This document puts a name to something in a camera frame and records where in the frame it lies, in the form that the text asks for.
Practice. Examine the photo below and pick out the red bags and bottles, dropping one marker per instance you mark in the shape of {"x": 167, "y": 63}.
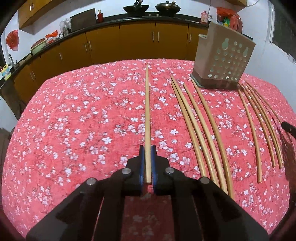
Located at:
{"x": 229, "y": 18}

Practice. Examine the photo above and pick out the kitchen faucet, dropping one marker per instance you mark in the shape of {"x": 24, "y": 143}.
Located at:
{"x": 11, "y": 60}

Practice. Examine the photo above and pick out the wooden chopstick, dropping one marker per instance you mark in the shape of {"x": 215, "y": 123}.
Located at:
{"x": 267, "y": 123}
{"x": 264, "y": 128}
{"x": 220, "y": 144}
{"x": 219, "y": 171}
{"x": 191, "y": 132}
{"x": 148, "y": 163}
{"x": 201, "y": 142}
{"x": 264, "y": 100}
{"x": 255, "y": 141}

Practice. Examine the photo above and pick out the green pot with lid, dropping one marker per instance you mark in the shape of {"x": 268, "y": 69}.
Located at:
{"x": 37, "y": 46}

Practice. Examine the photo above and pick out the black wok left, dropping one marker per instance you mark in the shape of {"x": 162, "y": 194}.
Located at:
{"x": 138, "y": 9}

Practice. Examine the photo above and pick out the yellow detergent bottle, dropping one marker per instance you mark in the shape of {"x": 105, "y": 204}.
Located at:
{"x": 6, "y": 73}

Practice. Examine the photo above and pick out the beige perforated utensil holder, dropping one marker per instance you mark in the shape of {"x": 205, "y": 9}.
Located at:
{"x": 221, "y": 58}

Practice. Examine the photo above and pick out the red plastic bag on wall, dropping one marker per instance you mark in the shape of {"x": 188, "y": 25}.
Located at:
{"x": 12, "y": 40}

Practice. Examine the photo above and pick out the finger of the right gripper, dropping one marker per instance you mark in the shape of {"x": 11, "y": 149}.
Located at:
{"x": 289, "y": 128}

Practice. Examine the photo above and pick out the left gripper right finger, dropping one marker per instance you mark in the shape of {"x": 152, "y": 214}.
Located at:
{"x": 201, "y": 210}

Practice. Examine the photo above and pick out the pink bottle on counter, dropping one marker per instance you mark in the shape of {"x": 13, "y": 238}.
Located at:
{"x": 204, "y": 17}

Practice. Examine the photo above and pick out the black wok with lid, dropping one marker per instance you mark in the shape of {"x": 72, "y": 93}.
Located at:
{"x": 168, "y": 8}

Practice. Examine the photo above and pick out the red floral tablecloth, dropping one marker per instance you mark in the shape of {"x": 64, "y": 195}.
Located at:
{"x": 90, "y": 121}

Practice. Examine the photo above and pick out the wooden kitchen cabinets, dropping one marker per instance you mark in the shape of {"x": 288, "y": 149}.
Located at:
{"x": 32, "y": 10}
{"x": 142, "y": 40}

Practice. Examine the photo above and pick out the red sauce bottle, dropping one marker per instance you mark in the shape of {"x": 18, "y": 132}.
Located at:
{"x": 100, "y": 16}

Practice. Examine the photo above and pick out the dark cutting board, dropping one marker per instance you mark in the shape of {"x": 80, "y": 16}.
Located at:
{"x": 83, "y": 20}

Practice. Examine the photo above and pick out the red white plastic bag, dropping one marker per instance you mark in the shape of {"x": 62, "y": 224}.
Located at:
{"x": 51, "y": 37}

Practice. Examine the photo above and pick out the wooden upper kitchen cabinets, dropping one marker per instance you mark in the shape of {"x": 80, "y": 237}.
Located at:
{"x": 32, "y": 10}

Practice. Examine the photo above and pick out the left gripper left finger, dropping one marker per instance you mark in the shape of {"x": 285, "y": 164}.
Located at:
{"x": 94, "y": 210}

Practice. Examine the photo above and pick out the wooden lower kitchen cabinets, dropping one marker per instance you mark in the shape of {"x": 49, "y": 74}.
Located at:
{"x": 142, "y": 40}

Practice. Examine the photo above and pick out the clear plastic bag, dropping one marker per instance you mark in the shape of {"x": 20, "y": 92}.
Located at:
{"x": 65, "y": 26}

